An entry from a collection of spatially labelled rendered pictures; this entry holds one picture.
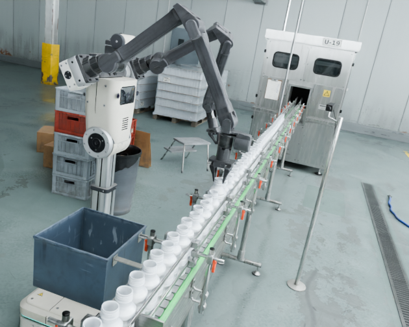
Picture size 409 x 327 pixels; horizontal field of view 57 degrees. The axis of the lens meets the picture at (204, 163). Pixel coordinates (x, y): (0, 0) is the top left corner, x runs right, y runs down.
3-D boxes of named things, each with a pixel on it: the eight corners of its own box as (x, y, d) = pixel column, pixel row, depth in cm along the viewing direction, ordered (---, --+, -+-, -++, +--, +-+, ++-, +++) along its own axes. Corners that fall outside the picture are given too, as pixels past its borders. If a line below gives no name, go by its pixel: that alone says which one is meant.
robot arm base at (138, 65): (127, 57, 198) (136, 79, 200) (140, 51, 196) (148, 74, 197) (135, 58, 207) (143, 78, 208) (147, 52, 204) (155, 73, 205)
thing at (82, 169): (87, 181, 386) (88, 160, 380) (50, 172, 392) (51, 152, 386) (112, 165, 444) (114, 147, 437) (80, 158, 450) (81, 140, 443)
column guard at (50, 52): (50, 85, 1057) (52, 44, 1024) (38, 82, 1066) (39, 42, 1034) (60, 84, 1093) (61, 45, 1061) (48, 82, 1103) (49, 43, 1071)
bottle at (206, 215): (208, 239, 147) (215, 200, 142) (204, 246, 142) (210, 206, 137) (193, 235, 149) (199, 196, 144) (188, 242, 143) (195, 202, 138)
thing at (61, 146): (89, 161, 380) (91, 139, 373) (52, 152, 385) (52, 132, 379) (114, 146, 437) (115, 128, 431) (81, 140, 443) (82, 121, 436)
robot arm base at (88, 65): (97, 82, 167) (86, 56, 165) (111, 76, 164) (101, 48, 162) (85, 83, 158) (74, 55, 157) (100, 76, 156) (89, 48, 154)
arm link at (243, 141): (228, 115, 153) (223, 118, 145) (256, 121, 150) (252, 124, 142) (223, 143, 157) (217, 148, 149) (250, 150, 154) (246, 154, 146)
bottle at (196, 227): (178, 258, 132) (184, 215, 127) (181, 250, 137) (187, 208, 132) (195, 261, 131) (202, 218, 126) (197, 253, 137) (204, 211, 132)
